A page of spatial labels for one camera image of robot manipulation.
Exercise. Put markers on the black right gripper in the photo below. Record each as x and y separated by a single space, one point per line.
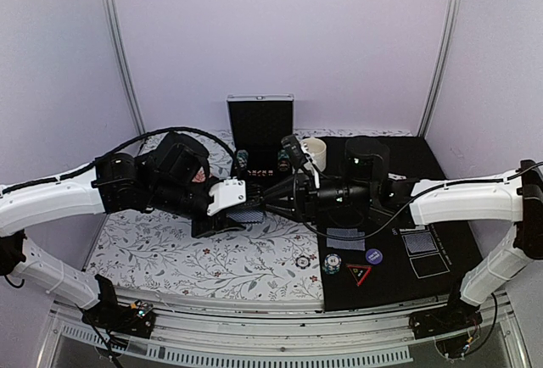
304 193

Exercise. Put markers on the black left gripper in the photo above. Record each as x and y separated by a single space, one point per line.
221 222

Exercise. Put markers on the blue playing card deck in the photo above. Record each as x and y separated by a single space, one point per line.
247 216

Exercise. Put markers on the single blue ten chip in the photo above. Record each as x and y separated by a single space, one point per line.
302 262

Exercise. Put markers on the dealt blue card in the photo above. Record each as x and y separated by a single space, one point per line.
359 243
340 238

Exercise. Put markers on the blue green moved chip stack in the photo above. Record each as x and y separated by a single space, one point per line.
332 264

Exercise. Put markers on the red triangular all-in marker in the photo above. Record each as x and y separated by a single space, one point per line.
359 272

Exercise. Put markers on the purple small blind button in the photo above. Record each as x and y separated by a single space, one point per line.
374 256

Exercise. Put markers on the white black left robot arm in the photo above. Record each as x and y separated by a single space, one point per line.
191 173

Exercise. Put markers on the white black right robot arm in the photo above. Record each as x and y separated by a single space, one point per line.
364 184

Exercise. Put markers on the red black chip stack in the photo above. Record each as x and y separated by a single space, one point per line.
283 164

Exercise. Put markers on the row of red dice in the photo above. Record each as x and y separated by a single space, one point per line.
261 173

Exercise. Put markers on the red patterned bowl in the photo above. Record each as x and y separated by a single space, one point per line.
200 177

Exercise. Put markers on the floral table cloth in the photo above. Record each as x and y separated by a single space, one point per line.
156 253

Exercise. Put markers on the white ceramic cup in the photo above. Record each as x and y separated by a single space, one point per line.
317 149

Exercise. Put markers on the aluminium poker chip case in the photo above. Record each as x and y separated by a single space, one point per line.
258 124

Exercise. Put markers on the black poker mat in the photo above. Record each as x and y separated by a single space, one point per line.
401 276

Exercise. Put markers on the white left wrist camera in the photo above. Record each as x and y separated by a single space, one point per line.
226 194

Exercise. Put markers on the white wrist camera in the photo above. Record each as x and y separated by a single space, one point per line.
226 194
301 159

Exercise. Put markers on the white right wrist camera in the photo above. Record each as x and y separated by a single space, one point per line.
301 159

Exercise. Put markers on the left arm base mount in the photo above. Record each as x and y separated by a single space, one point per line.
136 319

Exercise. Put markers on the left aluminium frame post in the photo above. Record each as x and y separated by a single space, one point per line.
113 22

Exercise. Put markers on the aluminium frame post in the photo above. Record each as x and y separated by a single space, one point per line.
113 22
451 14

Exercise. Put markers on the right aluminium frame post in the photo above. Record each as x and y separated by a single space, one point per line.
451 14

